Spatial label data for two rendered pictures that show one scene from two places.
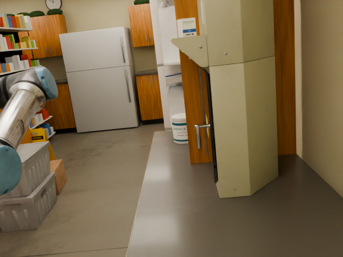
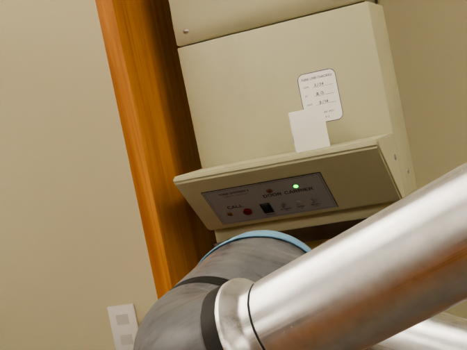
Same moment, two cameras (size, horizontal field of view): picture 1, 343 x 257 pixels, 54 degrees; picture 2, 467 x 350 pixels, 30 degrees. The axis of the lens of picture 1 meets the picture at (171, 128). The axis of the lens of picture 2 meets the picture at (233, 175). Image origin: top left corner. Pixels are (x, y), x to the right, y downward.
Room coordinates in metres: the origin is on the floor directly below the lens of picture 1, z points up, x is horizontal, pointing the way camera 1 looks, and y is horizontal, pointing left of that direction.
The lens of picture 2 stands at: (0.89, 1.17, 1.56)
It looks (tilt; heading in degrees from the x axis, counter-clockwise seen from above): 3 degrees down; 290
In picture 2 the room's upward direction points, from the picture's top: 12 degrees counter-clockwise
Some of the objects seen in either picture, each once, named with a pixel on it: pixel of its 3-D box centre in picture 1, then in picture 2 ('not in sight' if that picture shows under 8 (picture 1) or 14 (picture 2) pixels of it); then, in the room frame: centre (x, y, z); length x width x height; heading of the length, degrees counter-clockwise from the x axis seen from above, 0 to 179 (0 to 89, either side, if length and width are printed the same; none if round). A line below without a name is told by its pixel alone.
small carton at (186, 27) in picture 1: (186, 27); (308, 129); (1.21, -0.09, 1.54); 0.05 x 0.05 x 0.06; 16
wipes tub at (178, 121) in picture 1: (184, 128); not in sight; (1.84, -0.07, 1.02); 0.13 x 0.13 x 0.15
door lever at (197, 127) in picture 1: (202, 135); not in sight; (1.15, -0.11, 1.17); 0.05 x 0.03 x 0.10; 87
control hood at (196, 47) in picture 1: (188, 51); (288, 187); (1.26, -0.09, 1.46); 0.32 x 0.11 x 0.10; 178
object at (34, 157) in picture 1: (20, 169); not in sight; (2.98, 1.45, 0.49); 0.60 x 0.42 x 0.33; 178
